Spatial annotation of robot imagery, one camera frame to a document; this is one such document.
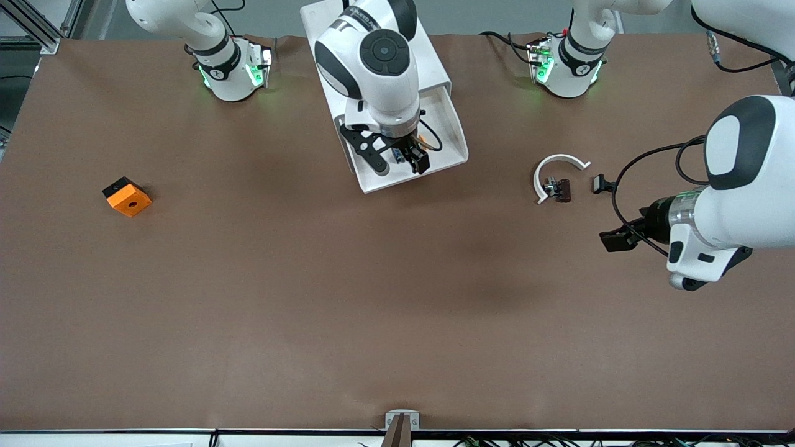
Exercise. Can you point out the white drawer cabinet shell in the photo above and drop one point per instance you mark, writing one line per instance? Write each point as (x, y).
(435, 62)

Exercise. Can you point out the small black clip component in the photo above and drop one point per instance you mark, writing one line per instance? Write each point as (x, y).
(599, 184)

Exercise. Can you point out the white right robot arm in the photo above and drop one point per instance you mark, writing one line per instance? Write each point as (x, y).
(379, 87)

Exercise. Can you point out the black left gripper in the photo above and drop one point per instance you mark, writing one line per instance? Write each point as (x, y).
(654, 225)

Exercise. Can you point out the yellow mushroom push button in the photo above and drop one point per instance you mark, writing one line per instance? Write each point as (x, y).
(397, 155)

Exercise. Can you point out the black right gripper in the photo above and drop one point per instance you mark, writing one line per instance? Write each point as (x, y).
(411, 149)

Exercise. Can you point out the orange box with black base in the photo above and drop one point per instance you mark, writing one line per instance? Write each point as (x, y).
(130, 202)

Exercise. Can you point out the aluminium profile frame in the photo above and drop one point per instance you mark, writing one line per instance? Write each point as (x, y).
(49, 42)

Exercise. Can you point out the small silver metal bracket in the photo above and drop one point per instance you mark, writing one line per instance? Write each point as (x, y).
(413, 422)

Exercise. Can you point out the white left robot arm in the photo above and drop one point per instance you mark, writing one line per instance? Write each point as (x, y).
(745, 205)

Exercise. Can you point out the small brown black component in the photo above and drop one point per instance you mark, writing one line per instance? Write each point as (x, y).
(564, 190)

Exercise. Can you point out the white curved plastic piece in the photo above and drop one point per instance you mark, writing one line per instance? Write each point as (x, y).
(537, 181)

